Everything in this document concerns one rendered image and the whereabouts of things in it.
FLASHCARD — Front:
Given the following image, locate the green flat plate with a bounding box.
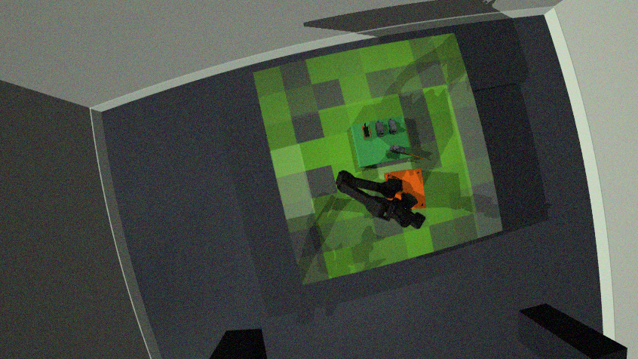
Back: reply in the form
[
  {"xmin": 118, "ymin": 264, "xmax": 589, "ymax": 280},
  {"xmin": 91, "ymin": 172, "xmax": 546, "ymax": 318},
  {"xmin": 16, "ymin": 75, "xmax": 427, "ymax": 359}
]
[{"xmin": 351, "ymin": 116, "xmax": 412, "ymax": 167}]

